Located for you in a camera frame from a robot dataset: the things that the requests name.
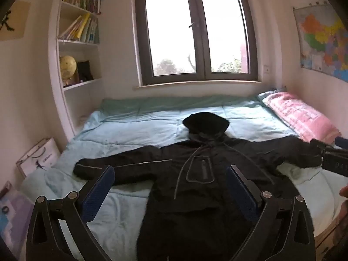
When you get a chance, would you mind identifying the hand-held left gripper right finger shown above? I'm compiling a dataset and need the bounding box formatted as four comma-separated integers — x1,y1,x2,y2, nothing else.
226,165,316,261

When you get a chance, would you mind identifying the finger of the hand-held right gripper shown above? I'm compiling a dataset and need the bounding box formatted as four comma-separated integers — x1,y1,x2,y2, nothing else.
310,139,334,153

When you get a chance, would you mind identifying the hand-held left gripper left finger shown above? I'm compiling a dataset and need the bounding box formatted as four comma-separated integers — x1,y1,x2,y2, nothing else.
26,165,120,261

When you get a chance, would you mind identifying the black hooded coat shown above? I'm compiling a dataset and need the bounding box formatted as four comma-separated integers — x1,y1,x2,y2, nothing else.
73,112,324,261

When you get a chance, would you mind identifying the pink pillow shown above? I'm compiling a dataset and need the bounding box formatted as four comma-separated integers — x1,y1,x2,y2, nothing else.
262,92,341,145

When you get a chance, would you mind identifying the white paper shopping bag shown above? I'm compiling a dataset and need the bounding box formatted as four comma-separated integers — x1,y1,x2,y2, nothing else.
16,137,61,178

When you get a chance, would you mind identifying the light blue quilted blanket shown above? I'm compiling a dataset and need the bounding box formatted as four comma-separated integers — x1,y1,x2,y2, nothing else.
20,96,343,261

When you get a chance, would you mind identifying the yellow globe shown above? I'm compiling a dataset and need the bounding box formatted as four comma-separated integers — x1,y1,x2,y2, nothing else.
60,55,78,87

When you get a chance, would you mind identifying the grey framed window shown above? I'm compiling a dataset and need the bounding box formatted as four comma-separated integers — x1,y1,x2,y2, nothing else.
134,0,258,86

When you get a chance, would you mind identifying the wooden bed frame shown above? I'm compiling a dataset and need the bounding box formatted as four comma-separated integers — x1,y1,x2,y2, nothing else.
314,217,343,261

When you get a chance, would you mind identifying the colourful wall map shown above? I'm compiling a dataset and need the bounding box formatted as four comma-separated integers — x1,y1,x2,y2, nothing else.
293,1,348,83

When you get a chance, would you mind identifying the black picture frame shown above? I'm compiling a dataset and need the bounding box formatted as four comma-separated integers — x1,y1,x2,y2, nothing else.
76,60,94,82

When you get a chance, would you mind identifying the white wall bookshelf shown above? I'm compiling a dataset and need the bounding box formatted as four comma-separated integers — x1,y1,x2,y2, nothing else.
47,0,106,142

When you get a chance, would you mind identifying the calligraphy wall poster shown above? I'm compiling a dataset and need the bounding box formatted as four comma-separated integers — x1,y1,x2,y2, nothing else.
0,1,31,41

